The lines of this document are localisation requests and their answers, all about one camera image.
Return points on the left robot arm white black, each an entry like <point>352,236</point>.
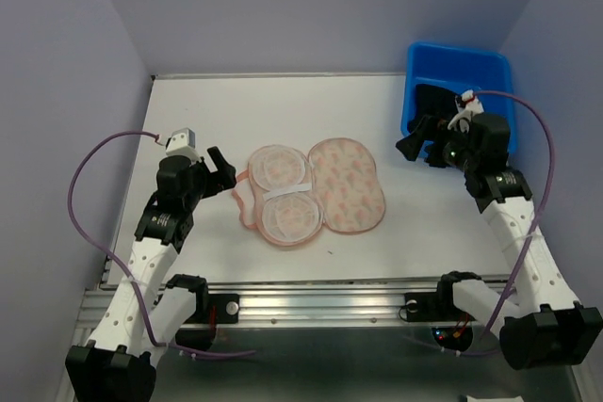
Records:
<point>119,360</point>

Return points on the floral mesh laundry bag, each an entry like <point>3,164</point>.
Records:
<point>289,196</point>

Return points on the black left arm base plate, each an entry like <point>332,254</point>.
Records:
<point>212,310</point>

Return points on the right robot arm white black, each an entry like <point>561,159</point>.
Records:
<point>538,319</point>

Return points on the black bra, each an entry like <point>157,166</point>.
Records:
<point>435,101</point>

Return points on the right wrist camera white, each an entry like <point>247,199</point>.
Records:
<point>468,105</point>

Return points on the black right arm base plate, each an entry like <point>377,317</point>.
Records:
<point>426,307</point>

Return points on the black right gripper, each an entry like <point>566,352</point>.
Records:
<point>409,146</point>

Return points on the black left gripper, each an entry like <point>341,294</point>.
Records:
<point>215,182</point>

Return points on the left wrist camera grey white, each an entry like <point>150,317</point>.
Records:
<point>182,142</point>

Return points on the white paper sheet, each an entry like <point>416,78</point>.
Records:
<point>472,398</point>

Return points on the aluminium mounting rail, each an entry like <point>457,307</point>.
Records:
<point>360,304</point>

